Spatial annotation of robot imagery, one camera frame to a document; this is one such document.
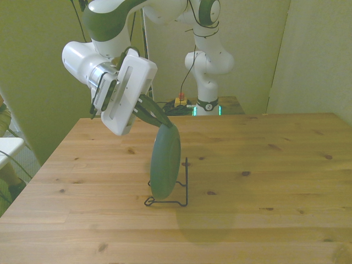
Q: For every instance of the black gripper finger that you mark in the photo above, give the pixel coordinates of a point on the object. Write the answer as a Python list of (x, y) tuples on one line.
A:
[(154, 107), (148, 116)]

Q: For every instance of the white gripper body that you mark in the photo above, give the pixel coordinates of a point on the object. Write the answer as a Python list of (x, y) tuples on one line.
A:
[(129, 93)]

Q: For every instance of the white stool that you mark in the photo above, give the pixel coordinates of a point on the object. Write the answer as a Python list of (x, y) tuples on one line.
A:
[(9, 145)]

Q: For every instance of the white divider panel behind robot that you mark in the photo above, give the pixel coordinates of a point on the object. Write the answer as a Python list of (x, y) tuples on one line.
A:
[(253, 55)]

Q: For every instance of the wide white divider panel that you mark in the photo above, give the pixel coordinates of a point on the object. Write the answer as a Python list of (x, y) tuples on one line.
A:
[(33, 55)]

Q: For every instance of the dark green round plate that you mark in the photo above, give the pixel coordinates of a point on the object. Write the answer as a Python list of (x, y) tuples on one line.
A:
[(165, 165)]

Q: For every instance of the red emergency stop button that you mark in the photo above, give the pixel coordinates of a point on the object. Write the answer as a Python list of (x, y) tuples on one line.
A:
[(181, 102)]

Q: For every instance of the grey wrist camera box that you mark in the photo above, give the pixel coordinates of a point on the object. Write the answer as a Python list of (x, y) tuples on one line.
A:
[(103, 93)]

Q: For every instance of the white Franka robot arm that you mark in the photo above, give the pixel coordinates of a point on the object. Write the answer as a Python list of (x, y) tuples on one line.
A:
[(209, 82)]

